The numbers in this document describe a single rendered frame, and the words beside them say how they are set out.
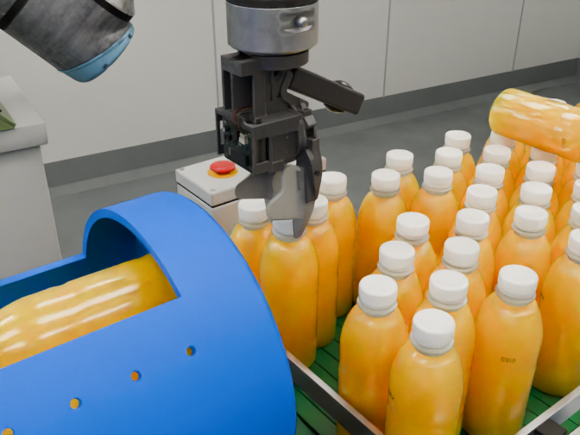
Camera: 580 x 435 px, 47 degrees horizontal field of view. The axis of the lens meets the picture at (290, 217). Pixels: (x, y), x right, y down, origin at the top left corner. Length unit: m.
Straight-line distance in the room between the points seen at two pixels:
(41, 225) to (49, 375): 0.83
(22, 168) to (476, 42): 3.88
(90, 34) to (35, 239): 0.38
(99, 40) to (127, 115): 2.32
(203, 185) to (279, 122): 0.27
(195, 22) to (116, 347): 3.15
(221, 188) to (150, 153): 2.75
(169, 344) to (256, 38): 0.30
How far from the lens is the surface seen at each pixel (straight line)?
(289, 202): 0.71
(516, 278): 0.72
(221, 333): 0.49
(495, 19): 4.83
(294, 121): 0.67
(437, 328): 0.63
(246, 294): 0.51
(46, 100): 3.42
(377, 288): 0.67
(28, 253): 1.30
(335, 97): 0.72
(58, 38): 1.23
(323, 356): 0.91
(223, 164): 0.94
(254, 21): 0.63
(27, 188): 1.24
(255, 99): 0.66
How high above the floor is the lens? 1.49
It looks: 29 degrees down
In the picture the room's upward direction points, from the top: straight up
